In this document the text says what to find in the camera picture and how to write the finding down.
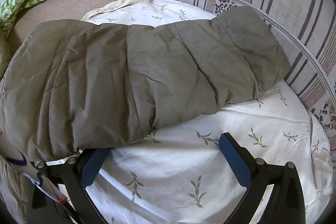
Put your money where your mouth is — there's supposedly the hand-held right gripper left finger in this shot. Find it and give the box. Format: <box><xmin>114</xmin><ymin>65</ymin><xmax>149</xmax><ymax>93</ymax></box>
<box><xmin>26</xmin><ymin>147</ymin><xmax>111</xmax><ymax>224</ymax></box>

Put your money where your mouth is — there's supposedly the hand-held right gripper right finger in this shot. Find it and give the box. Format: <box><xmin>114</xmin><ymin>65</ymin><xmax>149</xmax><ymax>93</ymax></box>
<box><xmin>219</xmin><ymin>132</ymin><xmax>306</xmax><ymax>224</ymax></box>

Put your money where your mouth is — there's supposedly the olive-brown puffer jacket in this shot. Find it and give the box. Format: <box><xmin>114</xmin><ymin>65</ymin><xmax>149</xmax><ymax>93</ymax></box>
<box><xmin>0</xmin><ymin>6</ymin><xmax>291</xmax><ymax>163</ymax></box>

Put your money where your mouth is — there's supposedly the white leaf-print bed sheet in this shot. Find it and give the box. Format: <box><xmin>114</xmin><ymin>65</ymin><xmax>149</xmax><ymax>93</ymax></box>
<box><xmin>56</xmin><ymin>0</ymin><xmax>336</xmax><ymax>224</ymax></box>

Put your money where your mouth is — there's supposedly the white cable with coloured tape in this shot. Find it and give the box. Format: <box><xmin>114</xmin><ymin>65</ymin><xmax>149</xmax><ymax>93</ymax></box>
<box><xmin>0</xmin><ymin>131</ymin><xmax>66</xmax><ymax>205</ymax></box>

